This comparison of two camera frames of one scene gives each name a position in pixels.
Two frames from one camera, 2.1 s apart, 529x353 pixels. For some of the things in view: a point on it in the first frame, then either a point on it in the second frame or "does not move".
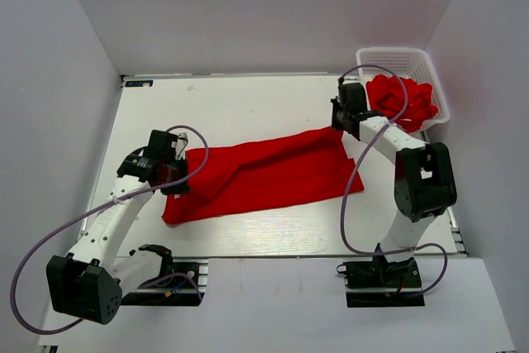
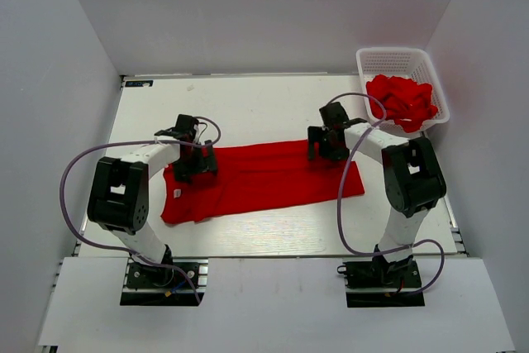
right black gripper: [336, 124] → [317, 135]
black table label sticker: [139, 83] does not move
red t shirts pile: [387, 95] does not move
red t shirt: [231, 180] does not move
